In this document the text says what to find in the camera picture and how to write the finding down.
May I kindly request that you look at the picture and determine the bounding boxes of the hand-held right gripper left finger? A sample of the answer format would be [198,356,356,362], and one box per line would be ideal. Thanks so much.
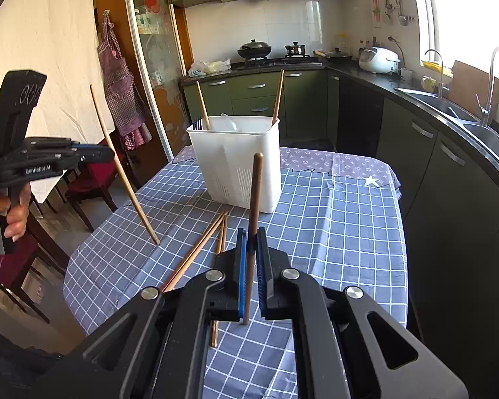
[46,228,248,399]

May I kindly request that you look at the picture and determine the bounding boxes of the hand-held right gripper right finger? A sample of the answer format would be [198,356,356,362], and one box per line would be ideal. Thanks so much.
[255,226,470,399]

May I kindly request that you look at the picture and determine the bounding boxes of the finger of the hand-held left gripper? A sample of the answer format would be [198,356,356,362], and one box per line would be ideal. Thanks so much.
[77,143,115,164]

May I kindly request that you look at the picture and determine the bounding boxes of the dark wooden chopstick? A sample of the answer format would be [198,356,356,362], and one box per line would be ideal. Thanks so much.
[240,152,264,326]

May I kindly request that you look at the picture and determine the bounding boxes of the light wooden chopstick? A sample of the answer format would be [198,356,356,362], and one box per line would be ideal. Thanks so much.
[89,84,161,245]

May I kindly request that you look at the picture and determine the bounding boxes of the white plastic utensil holder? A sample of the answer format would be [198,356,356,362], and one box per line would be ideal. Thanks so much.
[186,115,282,214]

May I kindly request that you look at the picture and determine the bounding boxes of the clear plastic spoon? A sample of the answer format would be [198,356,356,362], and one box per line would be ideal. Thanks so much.
[220,113,244,130]

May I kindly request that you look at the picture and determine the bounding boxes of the person's left hand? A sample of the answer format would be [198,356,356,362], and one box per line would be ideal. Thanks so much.
[0,183,32,242]

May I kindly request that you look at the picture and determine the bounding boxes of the red cushioned chair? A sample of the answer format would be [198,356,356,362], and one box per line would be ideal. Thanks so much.
[62,150,121,233]

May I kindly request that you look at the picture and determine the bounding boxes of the checkered apron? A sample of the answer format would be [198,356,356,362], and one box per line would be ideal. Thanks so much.
[96,10,154,151]

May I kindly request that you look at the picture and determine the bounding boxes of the white hanging cloth sheet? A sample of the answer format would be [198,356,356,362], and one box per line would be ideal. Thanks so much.
[0,0,109,200]

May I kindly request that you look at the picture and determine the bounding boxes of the blue checkered tablecloth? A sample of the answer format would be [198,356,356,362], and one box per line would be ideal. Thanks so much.
[62,145,408,399]

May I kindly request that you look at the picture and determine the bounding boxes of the decorated glass sliding door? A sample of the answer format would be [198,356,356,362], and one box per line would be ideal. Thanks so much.
[122,0,192,175]

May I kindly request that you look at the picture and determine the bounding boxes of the dark wooden chair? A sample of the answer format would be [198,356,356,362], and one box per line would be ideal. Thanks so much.
[0,193,73,325]

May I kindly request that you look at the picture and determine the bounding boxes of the plastic bag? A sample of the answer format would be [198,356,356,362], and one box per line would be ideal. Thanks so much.
[188,59,232,78]

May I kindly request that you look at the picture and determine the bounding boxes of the green lower kitchen cabinets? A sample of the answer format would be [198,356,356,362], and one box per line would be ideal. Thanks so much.
[182,68,499,399]

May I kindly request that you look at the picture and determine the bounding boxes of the black wok with lid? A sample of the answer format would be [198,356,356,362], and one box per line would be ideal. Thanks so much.
[237,39,272,61]

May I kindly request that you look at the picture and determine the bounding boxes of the gas stove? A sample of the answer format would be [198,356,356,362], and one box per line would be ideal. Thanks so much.
[237,59,323,70]

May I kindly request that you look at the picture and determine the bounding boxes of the black kitchen countertop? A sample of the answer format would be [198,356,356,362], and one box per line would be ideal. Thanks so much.
[181,60,499,200]

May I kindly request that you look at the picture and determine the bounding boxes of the small cooking pot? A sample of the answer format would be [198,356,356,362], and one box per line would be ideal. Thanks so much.
[285,42,309,59]

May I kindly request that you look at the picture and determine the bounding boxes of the person's dark clothing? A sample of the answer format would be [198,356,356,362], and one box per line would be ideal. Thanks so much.
[0,324,88,399]

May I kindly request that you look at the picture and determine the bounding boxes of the frying pan with lid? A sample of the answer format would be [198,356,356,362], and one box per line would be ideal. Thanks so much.
[313,47,353,61]

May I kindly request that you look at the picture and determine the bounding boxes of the white rice cooker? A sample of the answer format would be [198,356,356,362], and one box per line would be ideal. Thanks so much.
[358,47,401,74]

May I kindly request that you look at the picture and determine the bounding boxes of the steel double sink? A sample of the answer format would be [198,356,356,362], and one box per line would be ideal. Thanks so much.
[395,86,499,171]

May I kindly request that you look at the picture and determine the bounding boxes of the small steel faucet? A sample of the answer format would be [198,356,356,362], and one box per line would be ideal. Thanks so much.
[424,49,445,98]

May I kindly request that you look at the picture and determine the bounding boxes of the yellow sponge tray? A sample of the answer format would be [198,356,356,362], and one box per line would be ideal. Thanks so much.
[421,60,454,75]

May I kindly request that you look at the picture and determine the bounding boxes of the wooden cutting board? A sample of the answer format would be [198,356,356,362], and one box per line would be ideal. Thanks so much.
[448,60,499,106]

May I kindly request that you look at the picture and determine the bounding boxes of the tall steel faucet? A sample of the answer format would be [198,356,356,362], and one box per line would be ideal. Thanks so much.
[480,47,499,127]

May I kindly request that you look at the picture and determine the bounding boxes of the kitchen window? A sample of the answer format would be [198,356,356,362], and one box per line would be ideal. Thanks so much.
[408,0,499,104]

